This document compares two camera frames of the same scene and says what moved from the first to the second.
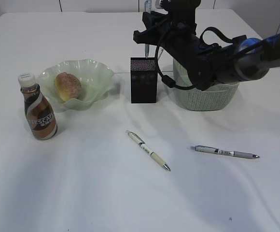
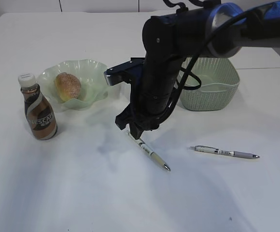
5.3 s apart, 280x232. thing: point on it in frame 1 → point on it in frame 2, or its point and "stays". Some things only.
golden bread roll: [68, 86] stays
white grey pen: [213, 149] stays
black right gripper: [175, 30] → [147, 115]
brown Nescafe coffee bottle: [41, 121] stays
